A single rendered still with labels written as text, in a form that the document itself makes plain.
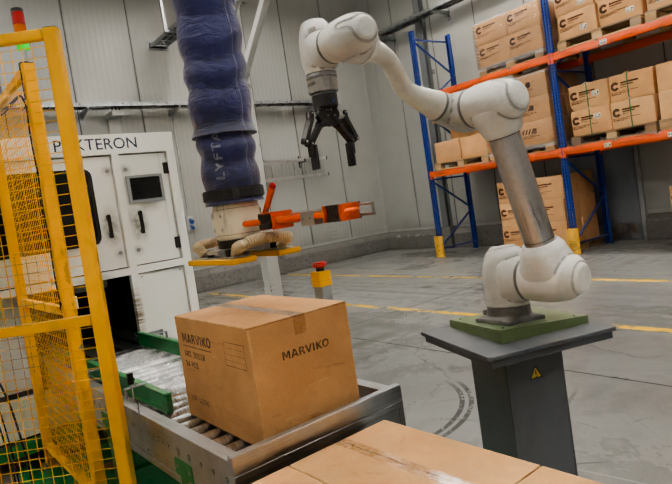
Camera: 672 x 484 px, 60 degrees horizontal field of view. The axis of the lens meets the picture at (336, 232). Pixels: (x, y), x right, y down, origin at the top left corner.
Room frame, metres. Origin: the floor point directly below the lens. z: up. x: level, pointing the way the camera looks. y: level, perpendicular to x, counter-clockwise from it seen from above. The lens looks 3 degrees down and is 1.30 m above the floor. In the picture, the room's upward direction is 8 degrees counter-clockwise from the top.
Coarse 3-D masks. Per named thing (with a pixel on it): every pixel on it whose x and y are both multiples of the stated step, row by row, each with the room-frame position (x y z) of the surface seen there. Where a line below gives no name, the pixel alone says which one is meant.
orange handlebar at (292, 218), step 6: (348, 210) 1.65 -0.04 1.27; (354, 210) 1.66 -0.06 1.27; (282, 216) 1.90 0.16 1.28; (288, 216) 1.87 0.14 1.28; (294, 216) 1.84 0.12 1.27; (318, 216) 1.74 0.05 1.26; (246, 222) 2.07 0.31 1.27; (252, 222) 2.03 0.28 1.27; (258, 222) 2.00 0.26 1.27; (276, 222) 1.92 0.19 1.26; (282, 222) 1.90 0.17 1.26; (288, 222) 1.87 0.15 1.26; (294, 222) 1.86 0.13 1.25
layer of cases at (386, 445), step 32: (352, 448) 1.75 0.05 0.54; (384, 448) 1.72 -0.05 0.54; (416, 448) 1.69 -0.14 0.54; (448, 448) 1.66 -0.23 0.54; (480, 448) 1.63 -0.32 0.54; (288, 480) 1.60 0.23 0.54; (320, 480) 1.58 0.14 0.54; (352, 480) 1.55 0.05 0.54; (384, 480) 1.52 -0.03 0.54; (416, 480) 1.50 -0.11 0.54; (448, 480) 1.47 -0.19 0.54; (480, 480) 1.45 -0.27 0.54; (512, 480) 1.42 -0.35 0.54; (544, 480) 1.40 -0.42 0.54; (576, 480) 1.38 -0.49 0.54
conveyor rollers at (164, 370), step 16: (128, 352) 3.67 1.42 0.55; (144, 352) 3.63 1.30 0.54; (160, 352) 3.53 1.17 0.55; (128, 368) 3.23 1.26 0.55; (144, 368) 3.18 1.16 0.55; (160, 368) 3.14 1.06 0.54; (176, 368) 3.10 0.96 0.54; (160, 384) 2.85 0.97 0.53; (176, 384) 2.81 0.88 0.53; (176, 400) 2.53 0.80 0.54; (176, 416) 2.34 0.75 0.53; (192, 416) 2.29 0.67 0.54; (208, 432) 2.06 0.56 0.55; (224, 432) 2.07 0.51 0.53; (240, 448) 1.91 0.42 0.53
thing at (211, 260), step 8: (208, 256) 2.15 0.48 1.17; (216, 256) 2.16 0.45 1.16; (224, 256) 2.09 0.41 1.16; (240, 256) 2.00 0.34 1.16; (248, 256) 1.99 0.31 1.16; (256, 256) 2.01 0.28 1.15; (192, 264) 2.18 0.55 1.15; (200, 264) 2.13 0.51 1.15; (208, 264) 2.08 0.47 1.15; (216, 264) 2.03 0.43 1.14; (224, 264) 1.99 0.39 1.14; (232, 264) 1.95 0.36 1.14
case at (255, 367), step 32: (192, 320) 2.14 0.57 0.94; (224, 320) 2.01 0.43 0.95; (256, 320) 1.92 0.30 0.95; (288, 320) 1.90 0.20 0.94; (320, 320) 1.98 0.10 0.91; (192, 352) 2.18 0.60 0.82; (224, 352) 1.96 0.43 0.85; (256, 352) 1.82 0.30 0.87; (288, 352) 1.89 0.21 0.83; (320, 352) 1.97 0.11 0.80; (352, 352) 2.05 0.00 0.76; (192, 384) 2.23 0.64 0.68; (224, 384) 1.99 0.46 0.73; (256, 384) 1.81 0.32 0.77; (288, 384) 1.88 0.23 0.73; (320, 384) 1.95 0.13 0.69; (352, 384) 2.03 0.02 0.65; (224, 416) 2.03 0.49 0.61; (256, 416) 1.83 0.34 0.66; (288, 416) 1.87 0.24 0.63
